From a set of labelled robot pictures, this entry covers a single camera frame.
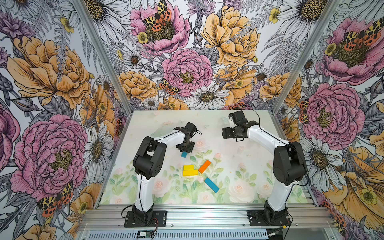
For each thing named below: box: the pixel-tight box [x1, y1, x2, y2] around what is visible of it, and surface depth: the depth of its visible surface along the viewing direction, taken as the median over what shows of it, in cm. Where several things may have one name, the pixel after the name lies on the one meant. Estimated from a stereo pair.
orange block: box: [198, 160, 211, 174], surface depth 94 cm
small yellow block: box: [183, 165, 195, 171], surface depth 93 cm
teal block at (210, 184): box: [204, 177, 220, 193], surface depth 87 cm
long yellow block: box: [182, 169, 199, 177], surface depth 91 cm
